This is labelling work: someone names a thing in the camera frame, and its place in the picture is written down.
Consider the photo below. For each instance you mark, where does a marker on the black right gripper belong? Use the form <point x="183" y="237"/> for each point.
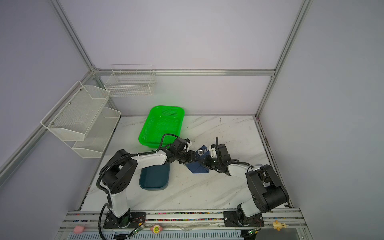
<point x="207" y="162"/>

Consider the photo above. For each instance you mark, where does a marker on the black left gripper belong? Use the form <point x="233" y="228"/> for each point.
<point x="192" y="157"/>

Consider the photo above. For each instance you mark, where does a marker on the silver spoon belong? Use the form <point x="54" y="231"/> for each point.
<point x="200" y="152"/>

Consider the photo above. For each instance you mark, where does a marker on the dark blue paper napkin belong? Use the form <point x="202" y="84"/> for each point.
<point x="196" y="168"/>

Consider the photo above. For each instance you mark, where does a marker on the dark teal plastic tray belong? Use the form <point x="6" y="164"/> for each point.
<point x="155" y="178"/>

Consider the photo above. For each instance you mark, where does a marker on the green plastic perforated basket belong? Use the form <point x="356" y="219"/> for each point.
<point x="161" y="120"/>

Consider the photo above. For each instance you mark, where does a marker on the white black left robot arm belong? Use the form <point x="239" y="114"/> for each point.
<point x="116" y="175"/>

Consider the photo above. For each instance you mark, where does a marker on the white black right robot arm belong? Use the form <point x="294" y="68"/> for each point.
<point x="265" y="187"/>

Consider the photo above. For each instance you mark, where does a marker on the yellow pink round toy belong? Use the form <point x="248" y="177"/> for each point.
<point x="156" y="229"/>

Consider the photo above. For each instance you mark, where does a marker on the yellow duck toy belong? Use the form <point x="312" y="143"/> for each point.
<point x="279" y="226"/>

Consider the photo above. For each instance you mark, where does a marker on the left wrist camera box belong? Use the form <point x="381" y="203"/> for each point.
<point x="181" y="144"/>

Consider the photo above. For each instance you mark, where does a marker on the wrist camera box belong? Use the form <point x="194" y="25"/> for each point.
<point x="219" y="151"/>
<point x="181" y="144"/>

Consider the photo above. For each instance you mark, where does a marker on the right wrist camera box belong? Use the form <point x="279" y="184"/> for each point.
<point x="219" y="151"/>

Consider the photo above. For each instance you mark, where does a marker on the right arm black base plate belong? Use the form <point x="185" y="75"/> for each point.
<point x="238" y="219"/>

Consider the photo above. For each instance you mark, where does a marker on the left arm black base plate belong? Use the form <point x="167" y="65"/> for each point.
<point x="128" y="221"/>

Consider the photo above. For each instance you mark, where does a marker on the aluminium front rail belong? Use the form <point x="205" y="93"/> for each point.
<point x="183" y="225"/>

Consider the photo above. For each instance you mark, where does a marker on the white wire wall basket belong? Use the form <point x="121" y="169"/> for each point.
<point x="131" y="80"/>

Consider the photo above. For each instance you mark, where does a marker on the white mesh wall shelf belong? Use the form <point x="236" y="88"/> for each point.
<point x="82" y="120"/>

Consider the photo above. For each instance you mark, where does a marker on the pink toy on rail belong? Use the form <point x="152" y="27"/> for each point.
<point x="78" y="229"/>

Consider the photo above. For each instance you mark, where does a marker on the aluminium frame post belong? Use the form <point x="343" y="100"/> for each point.
<point x="71" y="32"/>

